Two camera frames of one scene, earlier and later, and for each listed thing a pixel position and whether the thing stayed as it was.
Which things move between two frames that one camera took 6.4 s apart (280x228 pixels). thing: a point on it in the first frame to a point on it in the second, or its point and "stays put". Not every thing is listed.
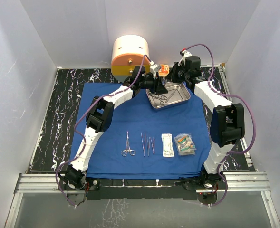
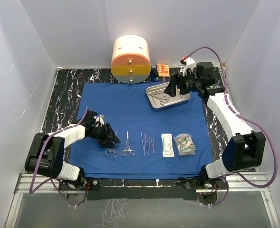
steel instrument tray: [178, 92] stays put
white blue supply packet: [184, 144] stays put
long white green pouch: [168, 148] stays put
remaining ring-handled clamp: [170, 96] to [108, 151]
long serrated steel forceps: [144, 147] stays put
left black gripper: [159, 89] to [108, 135]
